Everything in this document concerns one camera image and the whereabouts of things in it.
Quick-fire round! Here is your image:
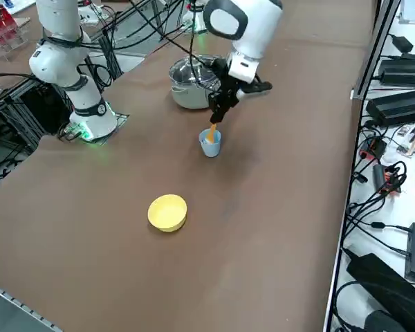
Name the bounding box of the orange cup brush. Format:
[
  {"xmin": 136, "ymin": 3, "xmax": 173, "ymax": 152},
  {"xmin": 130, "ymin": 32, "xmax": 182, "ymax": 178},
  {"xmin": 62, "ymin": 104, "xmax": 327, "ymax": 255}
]
[{"xmin": 206, "ymin": 122, "xmax": 219, "ymax": 145}]

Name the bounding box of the steel electric cooking pot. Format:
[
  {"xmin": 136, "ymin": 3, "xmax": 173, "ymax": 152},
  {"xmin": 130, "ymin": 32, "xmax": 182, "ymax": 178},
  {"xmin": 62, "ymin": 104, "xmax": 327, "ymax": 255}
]
[{"xmin": 169, "ymin": 55, "xmax": 228, "ymax": 111}]

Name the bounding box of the big black power brick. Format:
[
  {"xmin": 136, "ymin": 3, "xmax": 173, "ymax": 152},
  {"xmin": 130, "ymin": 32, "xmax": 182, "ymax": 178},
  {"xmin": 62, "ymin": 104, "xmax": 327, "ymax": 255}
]
[{"xmin": 345, "ymin": 254, "xmax": 415, "ymax": 332}]

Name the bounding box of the aluminium table edge rail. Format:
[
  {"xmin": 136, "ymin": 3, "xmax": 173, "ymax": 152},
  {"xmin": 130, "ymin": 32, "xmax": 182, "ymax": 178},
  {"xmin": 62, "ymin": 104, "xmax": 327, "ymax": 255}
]
[{"xmin": 0, "ymin": 279, "xmax": 62, "ymax": 332}]

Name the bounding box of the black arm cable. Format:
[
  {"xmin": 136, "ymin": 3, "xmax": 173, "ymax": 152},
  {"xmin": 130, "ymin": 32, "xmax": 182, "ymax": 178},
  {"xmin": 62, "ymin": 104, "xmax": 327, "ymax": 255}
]
[{"xmin": 126, "ymin": 0, "xmax": 217, "ymax": 68}]

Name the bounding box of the slim black adapter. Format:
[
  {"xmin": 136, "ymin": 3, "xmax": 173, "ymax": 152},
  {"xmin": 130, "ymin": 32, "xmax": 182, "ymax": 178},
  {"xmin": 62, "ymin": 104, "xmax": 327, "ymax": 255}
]
[{"xmin": 372, "ymin": 164, "xmax": 385, "ymax": 190}]

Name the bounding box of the blue plastic cup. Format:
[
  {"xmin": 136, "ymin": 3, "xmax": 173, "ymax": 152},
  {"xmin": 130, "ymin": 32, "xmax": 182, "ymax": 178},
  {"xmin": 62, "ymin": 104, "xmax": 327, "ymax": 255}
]
[{"xmin": 198, "ymin": 128, "xmax": 223, "ymax": 158}]

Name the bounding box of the glass pot lid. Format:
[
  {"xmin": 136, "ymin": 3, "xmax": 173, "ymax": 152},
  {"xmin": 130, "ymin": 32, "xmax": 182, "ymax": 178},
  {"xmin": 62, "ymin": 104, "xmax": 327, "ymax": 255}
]
[{"xmin": 169, "ymin": 55, "xmax": 218, "ymax": 87}]

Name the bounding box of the small black power adapter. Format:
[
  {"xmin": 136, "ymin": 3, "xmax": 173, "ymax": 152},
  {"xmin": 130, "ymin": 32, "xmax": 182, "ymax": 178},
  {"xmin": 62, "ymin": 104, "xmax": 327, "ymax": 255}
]
[{"xmin": 391, "ymin": 34, "xmax": 414, "ymax": 53}]

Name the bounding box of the orange and black connector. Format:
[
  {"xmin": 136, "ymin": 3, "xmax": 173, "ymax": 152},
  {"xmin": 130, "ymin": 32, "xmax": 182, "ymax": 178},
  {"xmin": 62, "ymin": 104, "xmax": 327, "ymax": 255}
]
[{"xmin": 359, "ymin": 136, "xmax": 388, "ymax": 160}]

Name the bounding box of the large black power brick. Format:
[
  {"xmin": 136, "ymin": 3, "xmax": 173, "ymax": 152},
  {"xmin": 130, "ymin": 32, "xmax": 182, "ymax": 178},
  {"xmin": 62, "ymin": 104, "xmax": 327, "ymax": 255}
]
[{"xmin": 366, "ymin": 88, "xmax": 415, "ymax": 127}]

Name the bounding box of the clear shelf with red packets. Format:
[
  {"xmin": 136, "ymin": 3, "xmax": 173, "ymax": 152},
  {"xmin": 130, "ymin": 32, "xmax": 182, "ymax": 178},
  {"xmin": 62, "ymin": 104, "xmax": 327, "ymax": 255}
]
[{"xmin": 0, "ymin": 6, "xmax": 30, "ymax": 62}]

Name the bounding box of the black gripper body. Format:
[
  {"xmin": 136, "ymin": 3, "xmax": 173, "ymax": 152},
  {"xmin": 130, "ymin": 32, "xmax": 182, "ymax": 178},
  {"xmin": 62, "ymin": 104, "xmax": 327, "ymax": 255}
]
[{"xmin": 219, "ymin": 74, "xmax": 245, "ymax": 101}]

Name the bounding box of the aluminium frame post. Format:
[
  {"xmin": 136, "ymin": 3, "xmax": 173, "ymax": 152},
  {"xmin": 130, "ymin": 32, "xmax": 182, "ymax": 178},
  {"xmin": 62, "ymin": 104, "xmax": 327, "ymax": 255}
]
[{"xmin": 351, "ymin": 0, "xmax": 402, "ymax": 101}]

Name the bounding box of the black equipment rack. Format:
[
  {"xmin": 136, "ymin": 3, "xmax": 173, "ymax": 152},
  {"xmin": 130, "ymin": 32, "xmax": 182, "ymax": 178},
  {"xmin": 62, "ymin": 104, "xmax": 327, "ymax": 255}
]
[{"xmin": 0, "ymin": 74, "xmax": 73, "ymax": 153}]

